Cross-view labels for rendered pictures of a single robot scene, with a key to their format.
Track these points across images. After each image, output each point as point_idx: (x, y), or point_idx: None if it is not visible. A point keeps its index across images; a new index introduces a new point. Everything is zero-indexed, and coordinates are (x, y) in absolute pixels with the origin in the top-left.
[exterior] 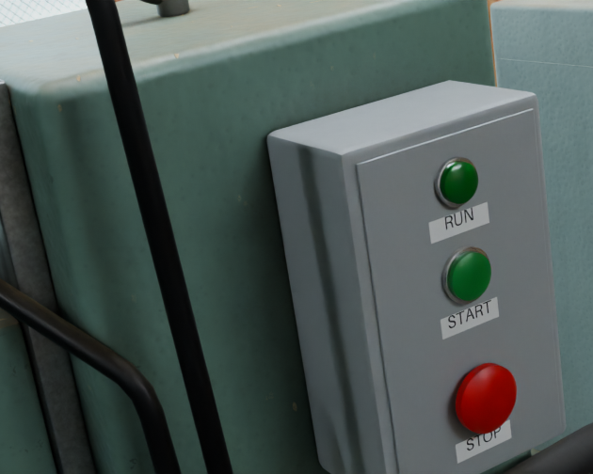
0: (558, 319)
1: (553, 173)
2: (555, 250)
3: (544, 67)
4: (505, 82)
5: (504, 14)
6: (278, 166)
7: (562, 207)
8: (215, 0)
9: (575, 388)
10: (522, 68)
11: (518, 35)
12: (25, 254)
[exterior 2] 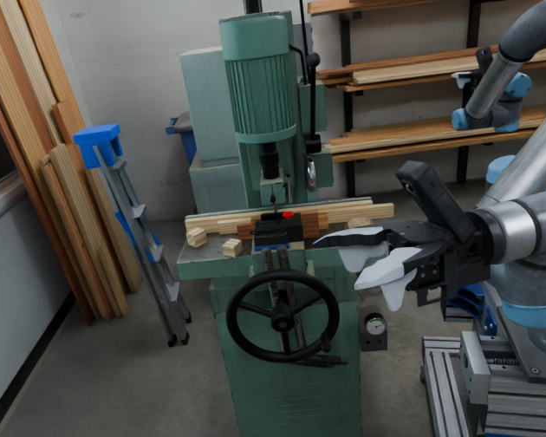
0: (204, 126)
1: (200, 91)
2: (202, 109)
3: (196, 67)
4: (185, 73)
5: (184, 56)
6: (295, 28)
7: (204, 98)
8: None
9: (211, 140)
10: (190, 68)
11: (188, 61)
12: None
